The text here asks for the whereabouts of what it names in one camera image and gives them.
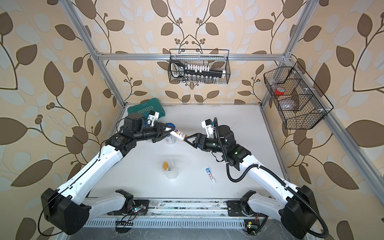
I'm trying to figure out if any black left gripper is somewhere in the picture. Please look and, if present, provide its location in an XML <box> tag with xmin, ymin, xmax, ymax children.
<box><xmin>132</xmin><ymin>121</ymin><xmax>174</xmax><ymax>143</ymax></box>

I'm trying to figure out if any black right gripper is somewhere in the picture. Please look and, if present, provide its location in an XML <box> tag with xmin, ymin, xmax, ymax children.
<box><xmin>185</xmin><ymin>132</ymin><xmax>228</xmax><ymax>155</ymax></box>

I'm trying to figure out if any clear plastic container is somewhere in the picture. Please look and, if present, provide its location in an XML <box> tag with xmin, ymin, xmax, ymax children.
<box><xmin>163</xmin><ymin>156</ymin><xmax>179</xmax><ymax>180</ymax></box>
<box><xmin>165</xmin><ymin>134</ymin><xmax>177</xmax><ymax>145</ymax></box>

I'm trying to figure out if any white bottle purple label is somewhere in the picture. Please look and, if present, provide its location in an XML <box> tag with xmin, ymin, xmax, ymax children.
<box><xmin>172</xmin><ymin>129</ymin><xmax>187</xmax><ymax>141</ymax></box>

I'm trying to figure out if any toothpaste tube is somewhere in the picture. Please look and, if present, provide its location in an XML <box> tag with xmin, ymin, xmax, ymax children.
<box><xmin>205</xmin><ymin>166</ymin><xmax>216</xmax><ymax>184</ymax></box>

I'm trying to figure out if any white shampoo bottle gold cap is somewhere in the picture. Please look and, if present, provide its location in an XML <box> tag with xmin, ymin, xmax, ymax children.
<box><xmin>163</xmin><ymin>162</ymin><xmax>169</xmax><ymax>171</ymax></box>

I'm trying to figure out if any blue lid front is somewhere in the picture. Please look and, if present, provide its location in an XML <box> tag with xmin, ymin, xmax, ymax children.
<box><xmin>166</xmin><ymin>123</ymin><xmax>176</xmax><ymax>128</ymax></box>

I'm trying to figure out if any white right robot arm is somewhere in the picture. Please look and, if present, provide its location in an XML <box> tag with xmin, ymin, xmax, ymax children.
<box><xmin>184</xmin><ymin>134</ymin><xmax>329</xmax><ymax>239</ymax></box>

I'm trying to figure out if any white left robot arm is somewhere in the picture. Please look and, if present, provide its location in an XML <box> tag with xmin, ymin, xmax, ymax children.
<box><xmin>39</xmin><ymin>121</ymin><xmax>175</xmax><ymax>235</ymax></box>

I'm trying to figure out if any green plastic tool case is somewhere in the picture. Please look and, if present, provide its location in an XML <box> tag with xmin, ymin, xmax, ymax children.
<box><xmin>127</xmin><ymin>98</ymin><xmax>166</xmax><ymax>118</ymax></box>

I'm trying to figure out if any black socket wrench set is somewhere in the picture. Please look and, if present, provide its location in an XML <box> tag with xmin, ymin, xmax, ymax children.
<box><xmin>169</xmin><ymin>61</ymin><xmax>227</xmax><ymax>79</ymax></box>

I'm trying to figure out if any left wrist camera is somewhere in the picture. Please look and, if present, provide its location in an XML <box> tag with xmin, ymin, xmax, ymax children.
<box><xmin>123</xmin><ymin>110</ymin><xmax>160</xmax><ymax>133</ymax></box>

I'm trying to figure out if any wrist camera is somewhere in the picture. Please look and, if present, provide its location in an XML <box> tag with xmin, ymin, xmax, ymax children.
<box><xmin>202</xmin><ymin>119</ymin><xmax>219</xmax><ymax>139</ymax></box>
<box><xmin>123</xmin><ymin>110</ymin><xmax>160</xmax><ymax>133</ymax></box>

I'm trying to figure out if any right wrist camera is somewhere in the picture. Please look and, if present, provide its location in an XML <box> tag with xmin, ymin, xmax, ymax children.
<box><xmin>202</xmin><ymin>119</ymin><xmax>219</xmax><ymax>139</ymax></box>

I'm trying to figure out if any black wire basket back wall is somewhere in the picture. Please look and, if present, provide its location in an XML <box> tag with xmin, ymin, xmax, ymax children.
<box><xmin>168</xmin><ymin>48</ymin><xmax>231</xmax><ymax>85</ymax></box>

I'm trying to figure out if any black wire basket wall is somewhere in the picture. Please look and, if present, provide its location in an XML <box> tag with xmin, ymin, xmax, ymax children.
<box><xmin>264</xmin><ymin>62</ymin><xmax>334</xmax><ymax>130</ymax></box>
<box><xmin>168</xmin><ymin>48</ymin><xmax>231</xmax><ymax>85</ymax></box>

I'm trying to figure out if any black wire basket right wall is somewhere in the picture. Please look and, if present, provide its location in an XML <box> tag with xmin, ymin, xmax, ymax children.
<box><xmin>264</xmin><ymin>62</ymin><xmax>334</xmax><ymax>130</ymax></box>

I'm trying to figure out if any aluminium frame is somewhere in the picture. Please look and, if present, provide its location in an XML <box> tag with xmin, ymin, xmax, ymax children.
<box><xmin>60</xmin><ymin>1</ymin><xmax>384</xmax><ymax>203</ymax></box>

